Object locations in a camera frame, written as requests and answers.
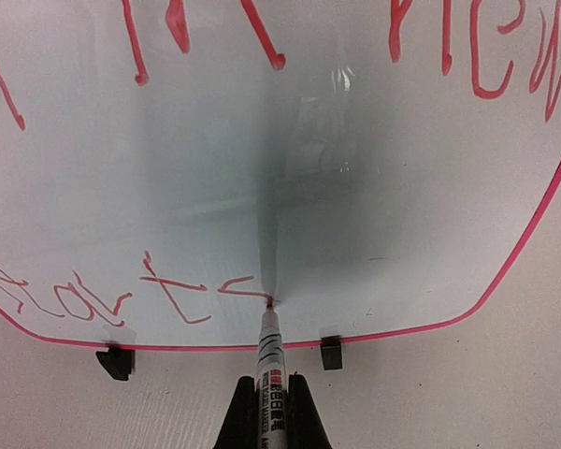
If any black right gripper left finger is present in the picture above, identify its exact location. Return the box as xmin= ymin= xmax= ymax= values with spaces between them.
xmin=213 ymin=376 xmax=259 ymax=449

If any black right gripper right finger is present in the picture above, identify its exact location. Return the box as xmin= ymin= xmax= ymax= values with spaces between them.
xmin=287 ymin=373 xmax=332 ymax=449

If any whiteboard marker pen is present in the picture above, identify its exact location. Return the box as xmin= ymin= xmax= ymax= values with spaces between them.
xmin=256 ymin=301 xmax=288 ymax=449

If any pink framed whiteboard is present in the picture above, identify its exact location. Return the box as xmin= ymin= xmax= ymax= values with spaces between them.
xmin=0 ymin=1 xmax=561 ymax=351

